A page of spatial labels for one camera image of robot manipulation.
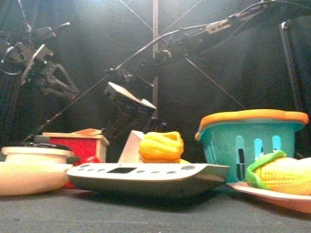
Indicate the white pot with black lid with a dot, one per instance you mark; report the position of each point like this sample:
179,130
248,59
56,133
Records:
36,154

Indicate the grey toy kitchen scale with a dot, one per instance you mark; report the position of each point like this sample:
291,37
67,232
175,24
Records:
146,180

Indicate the white toy cleaver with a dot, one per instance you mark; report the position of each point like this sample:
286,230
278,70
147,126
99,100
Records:
130,150

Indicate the pink plate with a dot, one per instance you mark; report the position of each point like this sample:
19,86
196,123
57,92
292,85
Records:
279,198

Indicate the red toy tomato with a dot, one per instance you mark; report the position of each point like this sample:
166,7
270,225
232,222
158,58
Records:
90,160

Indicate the black frame post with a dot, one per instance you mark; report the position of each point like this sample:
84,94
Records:
290,66

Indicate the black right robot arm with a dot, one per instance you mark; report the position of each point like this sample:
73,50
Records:
227,27

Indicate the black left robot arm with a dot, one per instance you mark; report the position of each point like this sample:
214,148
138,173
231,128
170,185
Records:
12,51

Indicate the vertical metal frame pole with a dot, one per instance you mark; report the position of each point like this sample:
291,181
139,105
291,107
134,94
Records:
155,36

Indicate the red wooden box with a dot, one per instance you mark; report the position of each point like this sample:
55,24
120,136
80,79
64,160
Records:
83,146

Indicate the toy corn with green husk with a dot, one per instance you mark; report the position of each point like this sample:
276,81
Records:
283,176

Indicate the cream bowl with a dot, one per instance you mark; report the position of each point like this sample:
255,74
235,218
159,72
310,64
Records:
32,179

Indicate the teal basket with orange rim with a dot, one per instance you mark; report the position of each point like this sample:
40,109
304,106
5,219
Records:
227,142

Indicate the yellow toy pasta bundle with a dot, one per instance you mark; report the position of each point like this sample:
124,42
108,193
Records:
160,147

